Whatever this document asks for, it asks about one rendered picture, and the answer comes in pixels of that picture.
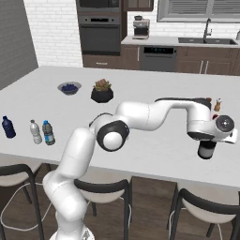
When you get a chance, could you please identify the blueberries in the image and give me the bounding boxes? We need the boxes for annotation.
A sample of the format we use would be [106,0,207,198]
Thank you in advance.
[61,83,79,95]

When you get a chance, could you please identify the black wall oven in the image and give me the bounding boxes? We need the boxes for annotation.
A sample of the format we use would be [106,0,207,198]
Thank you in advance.
[77,13,122,57]

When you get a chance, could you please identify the window with grey blinds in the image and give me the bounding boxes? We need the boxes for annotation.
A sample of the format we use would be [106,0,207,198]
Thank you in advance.
[157,0,240,23]

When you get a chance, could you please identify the small brown bottle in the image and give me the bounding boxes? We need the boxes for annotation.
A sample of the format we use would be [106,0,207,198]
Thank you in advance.
[214,97,223,113]

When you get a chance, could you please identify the grey bowl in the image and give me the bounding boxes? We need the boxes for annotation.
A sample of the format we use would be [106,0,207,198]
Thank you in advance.
[57,82,83,97]

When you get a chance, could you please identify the dark sink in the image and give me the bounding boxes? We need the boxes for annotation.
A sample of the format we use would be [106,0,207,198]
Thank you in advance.
[177,37,239,46]

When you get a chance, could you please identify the white cable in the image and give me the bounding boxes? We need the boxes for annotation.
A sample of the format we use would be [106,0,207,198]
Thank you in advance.
[0,182,54,233]

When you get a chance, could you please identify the brown cupboard run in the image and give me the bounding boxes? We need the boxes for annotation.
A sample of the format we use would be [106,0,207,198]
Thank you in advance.
[175,46,240,77]
[82,44,141,71]

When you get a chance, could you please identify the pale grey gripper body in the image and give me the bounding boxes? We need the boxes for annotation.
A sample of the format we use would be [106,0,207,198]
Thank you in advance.
[197,145,217,160]

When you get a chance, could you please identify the clear plastic bottle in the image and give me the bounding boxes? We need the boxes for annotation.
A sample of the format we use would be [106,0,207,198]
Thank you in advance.
[29,119,43,145]

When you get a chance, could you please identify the silver coffee machine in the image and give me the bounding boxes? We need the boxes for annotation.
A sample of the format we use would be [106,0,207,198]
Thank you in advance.
[131,14,151,40]

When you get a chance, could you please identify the black stool with pale seat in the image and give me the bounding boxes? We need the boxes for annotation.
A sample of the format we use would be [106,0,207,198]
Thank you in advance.
[0,163,45,240]
[73,177,133,240]
[168,187,240,240]

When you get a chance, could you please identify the black microwave oven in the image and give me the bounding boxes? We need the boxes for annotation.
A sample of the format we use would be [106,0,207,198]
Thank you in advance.
[76,0,122,13]

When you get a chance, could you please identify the black dishwasher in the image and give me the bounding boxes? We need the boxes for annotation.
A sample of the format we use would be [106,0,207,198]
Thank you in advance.
[139,45,178,73]

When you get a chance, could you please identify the dark blue bottle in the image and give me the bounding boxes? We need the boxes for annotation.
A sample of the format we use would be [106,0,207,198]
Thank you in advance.
[1,115,17,139]

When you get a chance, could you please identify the succulent in black pot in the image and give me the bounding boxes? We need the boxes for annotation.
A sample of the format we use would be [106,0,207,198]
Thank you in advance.
[90,78,114,104]

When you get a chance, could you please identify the dark tap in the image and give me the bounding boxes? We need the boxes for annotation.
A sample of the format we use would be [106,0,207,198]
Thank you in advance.
[202,17,214,44]

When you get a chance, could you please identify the blue-labelled plastic bottle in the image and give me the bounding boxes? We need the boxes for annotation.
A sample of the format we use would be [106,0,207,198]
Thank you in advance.
[41,120,56,146]

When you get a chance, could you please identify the brown wall cupboard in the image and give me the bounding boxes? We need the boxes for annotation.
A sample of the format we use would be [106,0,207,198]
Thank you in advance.
[123,0,155,13]

